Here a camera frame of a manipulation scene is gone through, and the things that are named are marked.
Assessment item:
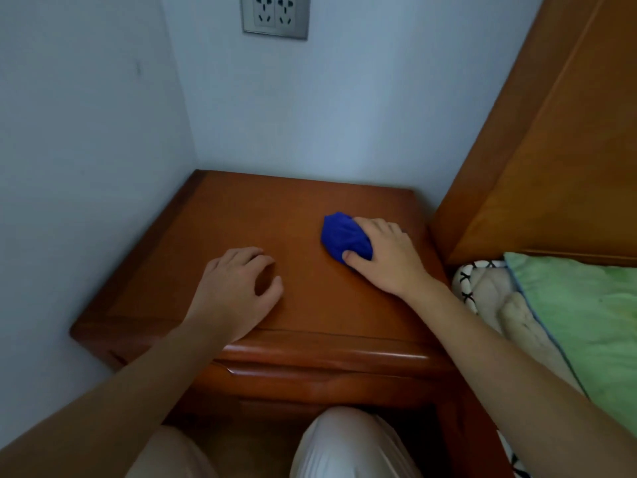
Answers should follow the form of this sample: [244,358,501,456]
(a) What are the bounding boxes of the green bed sheet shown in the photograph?
[503,252,637,439]

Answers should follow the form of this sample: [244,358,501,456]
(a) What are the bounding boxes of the person's white trousers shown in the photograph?
[124,406,424,478]

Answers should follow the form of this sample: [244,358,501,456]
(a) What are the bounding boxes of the wooden bed frame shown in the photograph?
[430,0,637,268]

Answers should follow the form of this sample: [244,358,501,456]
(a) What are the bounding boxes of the wooden nightstand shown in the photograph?
[69,169,514,478]

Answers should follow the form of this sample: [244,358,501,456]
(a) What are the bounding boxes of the person's left forearm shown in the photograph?
[0,321,232,478]

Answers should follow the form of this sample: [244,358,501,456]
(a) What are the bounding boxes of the person's right hand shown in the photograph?
[342,216,434,300]

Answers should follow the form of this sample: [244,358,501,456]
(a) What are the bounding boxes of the person's right forearm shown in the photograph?
[400,278,637,478]

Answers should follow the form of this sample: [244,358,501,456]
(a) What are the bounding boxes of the person's left hand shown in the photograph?
[181,246,285,344]

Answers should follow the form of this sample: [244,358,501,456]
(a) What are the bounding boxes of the grey double wall socket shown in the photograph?
[240,0,312,41]

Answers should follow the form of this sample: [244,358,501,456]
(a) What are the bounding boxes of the blue cleaning cloth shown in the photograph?
[320,211,374,267]

